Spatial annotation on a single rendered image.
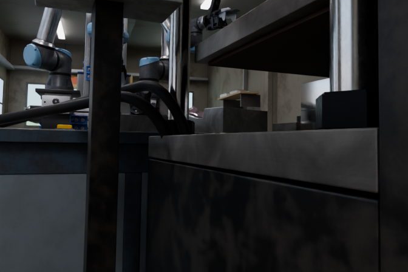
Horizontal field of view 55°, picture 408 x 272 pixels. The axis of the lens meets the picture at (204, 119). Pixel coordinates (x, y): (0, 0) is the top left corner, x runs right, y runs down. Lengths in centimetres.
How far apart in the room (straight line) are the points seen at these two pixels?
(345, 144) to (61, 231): 97
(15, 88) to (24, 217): 888
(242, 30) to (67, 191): 70
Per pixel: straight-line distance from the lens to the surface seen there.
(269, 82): 659
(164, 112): 150
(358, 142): 40
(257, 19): 80
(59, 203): 122
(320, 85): 120
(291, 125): 186
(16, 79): 1007
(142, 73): 230
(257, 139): 55
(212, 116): 156
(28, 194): 122
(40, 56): 217
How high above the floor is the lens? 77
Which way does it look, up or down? 4 degrees up
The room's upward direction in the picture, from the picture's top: 1 degrees clockwise
